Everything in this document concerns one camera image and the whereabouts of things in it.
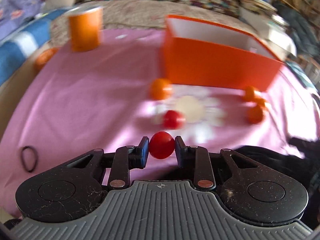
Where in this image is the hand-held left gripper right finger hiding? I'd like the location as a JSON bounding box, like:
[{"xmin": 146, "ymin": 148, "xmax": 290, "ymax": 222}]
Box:
[{"xmin": 174, "ymin": 135, "xmax": 260, "ymax": 190}]

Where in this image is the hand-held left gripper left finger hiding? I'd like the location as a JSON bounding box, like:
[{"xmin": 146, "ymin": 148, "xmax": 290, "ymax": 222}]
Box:
[{"xmin": 64, "ymin": 136, "xmax": 150, "ymax": 190}]

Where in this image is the red cherry tomato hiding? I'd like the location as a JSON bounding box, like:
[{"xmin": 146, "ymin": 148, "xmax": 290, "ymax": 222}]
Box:
[
  {"xmin": 162, "ymin": 110, "xmax": 185, "ymax": 130},
  {"xmin": 149, "ymin": 131, "xmax": 175, "ymax": 160}
]

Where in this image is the orange cardboard box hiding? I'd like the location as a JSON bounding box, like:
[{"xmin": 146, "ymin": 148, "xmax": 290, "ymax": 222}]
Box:
[{"xmin": 161, "ymin": 15, "xmax": 285, "ymax": 92}]

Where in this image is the pink flower print tablecloth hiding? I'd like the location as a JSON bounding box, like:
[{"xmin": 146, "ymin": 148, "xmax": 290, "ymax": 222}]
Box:
[{"xmin": 0, "ymin": 26, "xmax": 320, "ymax": 218}]

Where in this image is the orange mug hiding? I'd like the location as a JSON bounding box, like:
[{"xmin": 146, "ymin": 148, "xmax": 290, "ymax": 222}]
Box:
[{"xmin": 68, "ymin": 6, "xmax": 103, "ymax": 52}]

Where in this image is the sofa with beige floral cover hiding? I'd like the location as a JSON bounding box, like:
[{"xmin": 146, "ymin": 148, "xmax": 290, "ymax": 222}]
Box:
[{"xmin": 50, "ymin": 0, "xmax": 250, "ymax": 30}]

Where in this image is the white cloth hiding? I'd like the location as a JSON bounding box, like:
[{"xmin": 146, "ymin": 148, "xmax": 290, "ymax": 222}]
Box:
[{"xmin": 240, "ymin": 10, "xmax": 297, "ymax": 55}]

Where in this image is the blue and white blanket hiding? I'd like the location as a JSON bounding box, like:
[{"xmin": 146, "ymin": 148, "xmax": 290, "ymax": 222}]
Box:
[{"xmin": 0, "ymin": 9, "xmax": 69, "ymax": 88}]

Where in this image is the stack of books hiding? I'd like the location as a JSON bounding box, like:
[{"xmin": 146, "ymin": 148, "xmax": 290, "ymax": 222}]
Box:
[{"xmin": 237, "ymin": 0, "xmax": 290, "ymax": 40}]

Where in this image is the dark green jacket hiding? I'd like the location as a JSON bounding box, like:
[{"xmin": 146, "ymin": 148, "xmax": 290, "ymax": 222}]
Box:
[{"xmin": 272, "ymin": 0, "xmax": 320, "ymax": 63}]

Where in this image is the purple floral blanket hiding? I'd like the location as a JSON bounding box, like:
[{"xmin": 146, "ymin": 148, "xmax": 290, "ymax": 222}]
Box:
[{"xmin": 0, "ymin": 0, "xmax": 48, "ymax": 30}]

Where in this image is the black hair tie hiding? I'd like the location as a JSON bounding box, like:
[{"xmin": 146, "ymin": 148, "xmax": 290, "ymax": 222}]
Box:
[{"xmin": 21, "ymin": 146, "xmax": 39, "ymax": 173}]

